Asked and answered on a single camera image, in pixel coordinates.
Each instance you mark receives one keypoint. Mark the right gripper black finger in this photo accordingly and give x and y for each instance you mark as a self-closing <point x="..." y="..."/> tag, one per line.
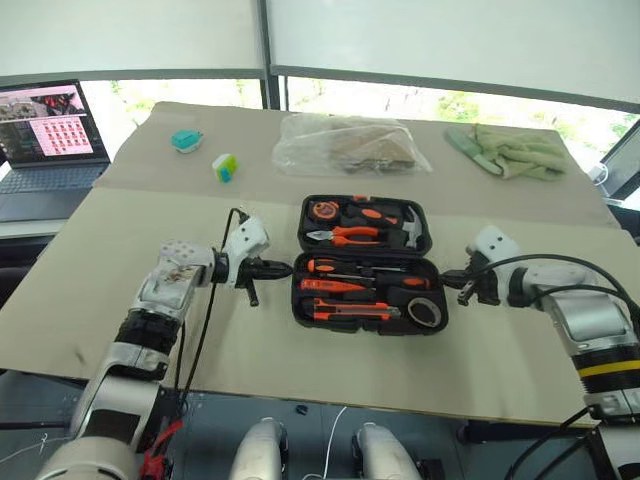
<point x="456" y="283"/>
<point x="455" y="275"/>

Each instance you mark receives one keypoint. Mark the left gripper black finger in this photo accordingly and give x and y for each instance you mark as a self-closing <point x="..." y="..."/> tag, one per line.
<point x="276" y="273"/>
<point x="277" y="265"/>

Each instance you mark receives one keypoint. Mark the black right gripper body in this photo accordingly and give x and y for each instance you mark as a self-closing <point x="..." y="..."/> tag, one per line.
<point x="485" y="290"/>

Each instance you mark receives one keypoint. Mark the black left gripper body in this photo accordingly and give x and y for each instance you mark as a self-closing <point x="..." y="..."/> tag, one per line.
<point x="252" y="272"/>

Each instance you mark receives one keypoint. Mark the black electrical tape roll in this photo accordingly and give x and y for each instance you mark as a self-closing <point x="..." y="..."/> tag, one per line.
<point x="424" y="300"/>

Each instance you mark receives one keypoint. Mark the black orange Phillips screwdriver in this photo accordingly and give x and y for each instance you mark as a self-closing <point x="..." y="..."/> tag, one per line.
<point x="325" y="266"/>

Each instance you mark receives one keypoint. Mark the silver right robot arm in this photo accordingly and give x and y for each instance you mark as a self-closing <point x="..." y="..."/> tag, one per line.
<point x="590" y="310"/>

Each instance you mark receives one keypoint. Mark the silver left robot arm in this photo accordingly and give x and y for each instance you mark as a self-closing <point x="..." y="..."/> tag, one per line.
<point x="165" y="285"/>

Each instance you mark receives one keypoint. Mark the black tool case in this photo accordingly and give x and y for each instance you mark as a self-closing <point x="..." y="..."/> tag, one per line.
<point x="350" y="251"/>

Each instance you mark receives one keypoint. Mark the orange tester screwdriver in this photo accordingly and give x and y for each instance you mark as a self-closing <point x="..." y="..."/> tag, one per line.
<point x="325" y="286"/>

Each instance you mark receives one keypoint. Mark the steel claw hammer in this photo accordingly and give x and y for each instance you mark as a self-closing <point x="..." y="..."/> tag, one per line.
<point x="412" y="232"/>

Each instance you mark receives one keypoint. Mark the black orange tape measure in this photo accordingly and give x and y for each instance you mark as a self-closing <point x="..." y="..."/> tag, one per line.
<point x="324" y="210"/>

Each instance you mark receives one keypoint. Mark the orange black utility knife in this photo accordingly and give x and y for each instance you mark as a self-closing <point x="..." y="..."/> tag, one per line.
<point x="350" y="311"/>

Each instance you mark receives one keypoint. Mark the green white plastic gadget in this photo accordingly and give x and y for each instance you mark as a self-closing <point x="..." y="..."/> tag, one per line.
<point x="225" y="169"/>

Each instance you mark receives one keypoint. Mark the clear plastic bag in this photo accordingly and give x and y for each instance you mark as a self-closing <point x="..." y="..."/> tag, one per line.
<point x="300" y="145"/>

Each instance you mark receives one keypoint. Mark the green knife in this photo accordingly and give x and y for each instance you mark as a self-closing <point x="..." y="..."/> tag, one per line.
<point x="460" y="140"/>

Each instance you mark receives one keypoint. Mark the pale green cloth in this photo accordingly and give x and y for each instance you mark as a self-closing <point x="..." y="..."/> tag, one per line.
<point x="525" y="152"/>

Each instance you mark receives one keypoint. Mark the teal white plastic gadget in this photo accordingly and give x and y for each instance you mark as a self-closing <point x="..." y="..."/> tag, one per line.
<point x="186" y="141"/>

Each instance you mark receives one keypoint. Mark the brown cardboard pieces bundle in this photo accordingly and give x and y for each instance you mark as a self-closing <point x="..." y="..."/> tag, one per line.
<point x="375" y="150"/>

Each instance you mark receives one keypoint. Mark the white power adapter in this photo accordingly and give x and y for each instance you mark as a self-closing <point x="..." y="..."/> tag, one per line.
<point x="597" y="173"/>

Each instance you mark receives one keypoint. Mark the silver rounded robot thigh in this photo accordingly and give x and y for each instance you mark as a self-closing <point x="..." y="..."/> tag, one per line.
<point x="385" y="455"/>
<point x="260" y="450"/>

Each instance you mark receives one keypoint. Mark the open black laptop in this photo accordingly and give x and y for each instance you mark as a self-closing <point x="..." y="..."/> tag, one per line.
<point x="45" y="175"/>

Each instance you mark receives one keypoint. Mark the white roller blind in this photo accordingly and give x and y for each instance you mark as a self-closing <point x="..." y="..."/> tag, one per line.
<point x="450" y="35"/>
<point x="125" y="30"/>

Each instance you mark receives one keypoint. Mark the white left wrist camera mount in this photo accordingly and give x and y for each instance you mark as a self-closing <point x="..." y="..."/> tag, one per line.
<point x="247" y="237"/>

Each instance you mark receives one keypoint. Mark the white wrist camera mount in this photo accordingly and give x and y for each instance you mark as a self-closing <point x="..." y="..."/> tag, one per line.
<point x="495" y="245"/>
<point x="247" y="237"/>

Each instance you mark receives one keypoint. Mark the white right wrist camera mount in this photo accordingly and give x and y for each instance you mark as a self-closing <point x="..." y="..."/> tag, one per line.
<point x="495" y="245"/>

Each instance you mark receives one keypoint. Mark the dark window frame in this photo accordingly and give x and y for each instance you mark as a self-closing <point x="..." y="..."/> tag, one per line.
<point x="270" y="50"/>

